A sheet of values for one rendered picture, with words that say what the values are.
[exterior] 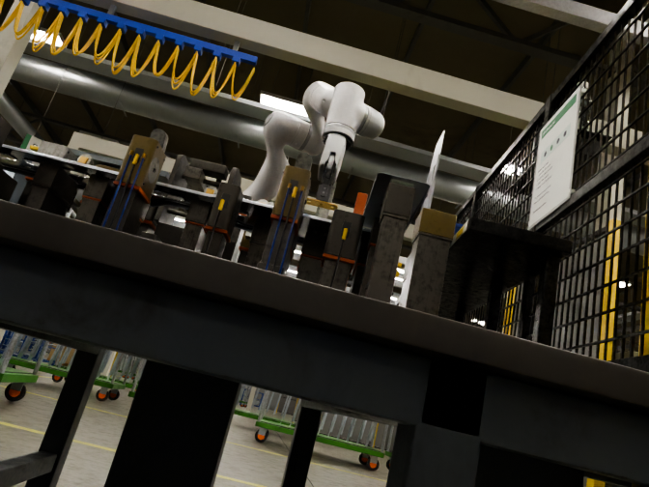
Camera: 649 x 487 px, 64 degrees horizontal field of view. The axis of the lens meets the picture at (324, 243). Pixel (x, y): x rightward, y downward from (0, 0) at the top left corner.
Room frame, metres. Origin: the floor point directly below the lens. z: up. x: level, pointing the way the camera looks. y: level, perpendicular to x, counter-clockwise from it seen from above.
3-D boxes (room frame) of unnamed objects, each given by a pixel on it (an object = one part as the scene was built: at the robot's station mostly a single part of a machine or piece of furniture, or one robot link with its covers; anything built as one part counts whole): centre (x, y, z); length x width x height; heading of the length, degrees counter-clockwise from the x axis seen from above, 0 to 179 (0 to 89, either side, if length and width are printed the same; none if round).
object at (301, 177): (1.06, 0.09, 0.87); 0.12 x 0.07 x 0.35; 178
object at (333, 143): (1.22, 0.03, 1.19); 0.10 x 0.07 x 0.11; 178
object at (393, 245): (0.89, -0.11, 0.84); 0.05 x 0.05 x 0.29; 88
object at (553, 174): (1.16, -0.52, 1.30); 0.23 x 0.02 x 0.31; 178
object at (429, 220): (1.14, -0.24, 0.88); 0.08 x 0.08 x 0.36; 88
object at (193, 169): (1.49, 0.39, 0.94); 0.18 x 0.13 x 0.49; 88
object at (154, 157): (1.09, 0.44, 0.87); 0.12 x 0.07 x 0.35; 178
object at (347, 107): (1.22, 0.03, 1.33); 0.09 x 0.08 x 0.13; 110
